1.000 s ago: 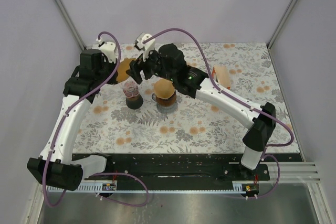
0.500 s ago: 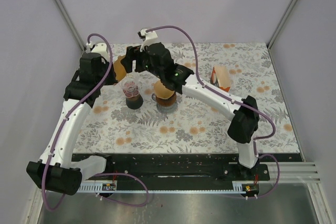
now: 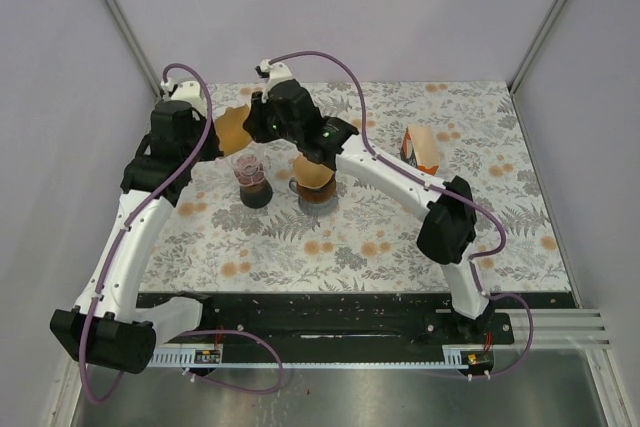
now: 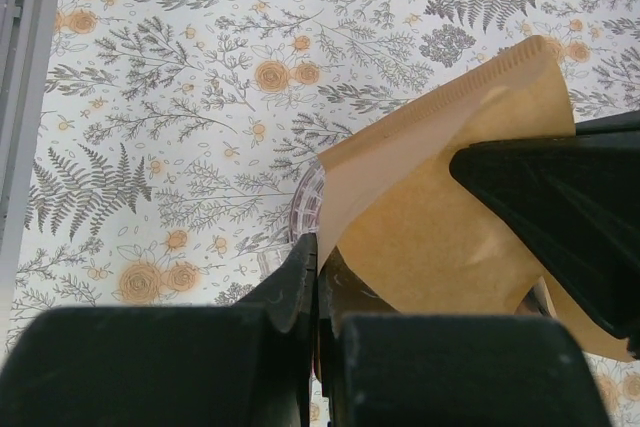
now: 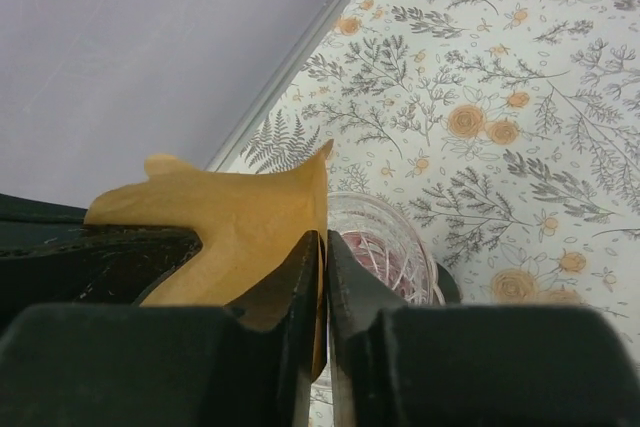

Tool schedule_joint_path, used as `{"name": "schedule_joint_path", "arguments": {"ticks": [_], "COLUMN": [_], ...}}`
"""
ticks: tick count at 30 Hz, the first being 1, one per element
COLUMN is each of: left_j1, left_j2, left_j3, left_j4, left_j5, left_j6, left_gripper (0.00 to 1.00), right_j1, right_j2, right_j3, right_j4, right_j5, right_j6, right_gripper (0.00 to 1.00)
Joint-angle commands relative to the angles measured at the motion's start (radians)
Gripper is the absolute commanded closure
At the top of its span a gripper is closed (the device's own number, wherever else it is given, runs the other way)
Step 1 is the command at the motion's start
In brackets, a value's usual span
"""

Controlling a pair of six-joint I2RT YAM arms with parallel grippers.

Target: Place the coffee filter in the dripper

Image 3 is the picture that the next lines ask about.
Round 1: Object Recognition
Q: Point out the brown paper coffee filter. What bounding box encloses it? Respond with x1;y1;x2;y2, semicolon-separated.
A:
292;154;334;189

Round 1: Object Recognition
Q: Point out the red topped dark flask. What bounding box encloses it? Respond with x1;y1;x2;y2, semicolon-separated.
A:
239;177;273;209

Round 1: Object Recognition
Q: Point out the brown wooden ring holder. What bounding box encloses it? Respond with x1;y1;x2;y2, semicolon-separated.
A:
297;178;336;204

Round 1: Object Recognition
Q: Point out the clear glass carafe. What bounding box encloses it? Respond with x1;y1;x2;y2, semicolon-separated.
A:
289;176;339;217

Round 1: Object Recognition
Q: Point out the orange coffee filter box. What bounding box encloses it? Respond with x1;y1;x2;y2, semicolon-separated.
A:
400;124;440;175

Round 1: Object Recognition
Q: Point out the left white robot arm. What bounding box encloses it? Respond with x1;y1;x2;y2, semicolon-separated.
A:
50;100;220;374

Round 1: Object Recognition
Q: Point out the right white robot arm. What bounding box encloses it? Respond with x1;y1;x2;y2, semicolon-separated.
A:
243;80;491;343

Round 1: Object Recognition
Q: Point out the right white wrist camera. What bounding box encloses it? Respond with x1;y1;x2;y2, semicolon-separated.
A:
255;59;294;103

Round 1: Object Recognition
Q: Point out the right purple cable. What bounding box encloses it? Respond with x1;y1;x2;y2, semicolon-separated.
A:
269;50;534;381

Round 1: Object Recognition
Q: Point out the aluminium frame rail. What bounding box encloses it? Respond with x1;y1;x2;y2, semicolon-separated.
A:
101;0;161;98

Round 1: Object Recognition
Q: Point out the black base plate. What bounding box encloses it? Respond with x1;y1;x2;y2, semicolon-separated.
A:
134;290;516;378

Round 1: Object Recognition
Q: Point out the white slotted cable duct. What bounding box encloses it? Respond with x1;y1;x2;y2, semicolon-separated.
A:
148;339;467;370

